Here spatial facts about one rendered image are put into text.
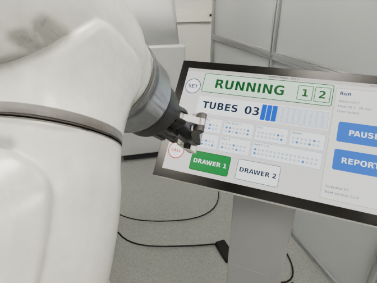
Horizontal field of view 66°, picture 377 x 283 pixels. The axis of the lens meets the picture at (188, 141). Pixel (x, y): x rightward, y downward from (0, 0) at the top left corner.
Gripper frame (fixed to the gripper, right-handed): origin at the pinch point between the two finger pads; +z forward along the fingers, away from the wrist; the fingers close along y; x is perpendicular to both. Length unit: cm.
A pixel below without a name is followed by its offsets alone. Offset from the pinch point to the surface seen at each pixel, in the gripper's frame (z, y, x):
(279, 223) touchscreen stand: 34.5, -16.9, 11.3
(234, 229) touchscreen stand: 38.5, -5.2, 15.6
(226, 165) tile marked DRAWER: 17.0, -4.1, 0.8
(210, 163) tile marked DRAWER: 17.1, -0.2, 0.8
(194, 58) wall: 303, 122, -183
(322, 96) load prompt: 17.2, -22.5, -17.4
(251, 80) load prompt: 17.3, -6.6, -20.4
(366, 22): 68, -40, -71
